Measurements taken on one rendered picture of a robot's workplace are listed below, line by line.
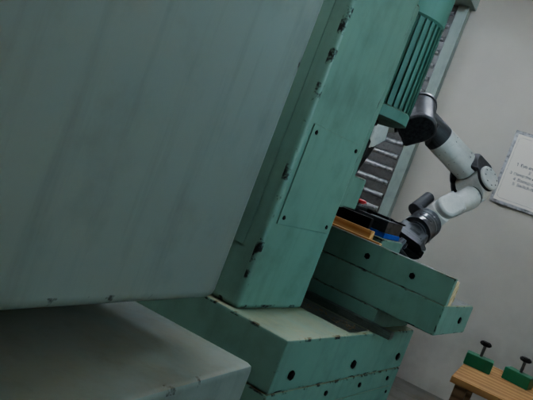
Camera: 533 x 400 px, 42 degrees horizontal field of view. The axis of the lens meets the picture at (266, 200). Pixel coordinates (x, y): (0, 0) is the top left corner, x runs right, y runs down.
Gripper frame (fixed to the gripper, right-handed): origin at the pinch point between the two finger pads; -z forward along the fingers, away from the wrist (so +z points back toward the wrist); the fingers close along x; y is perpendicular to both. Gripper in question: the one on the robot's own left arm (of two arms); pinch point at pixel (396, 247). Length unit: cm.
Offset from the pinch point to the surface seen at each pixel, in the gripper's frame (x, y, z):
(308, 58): 13, 64, -57
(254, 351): -8, 30, -80
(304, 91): 10, 60, -59
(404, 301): -17, 24, -43
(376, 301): -12, 20, -44
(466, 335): -17, -176, 198
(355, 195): 6.1, 27.5, -29.3
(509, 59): 61, -45, 279
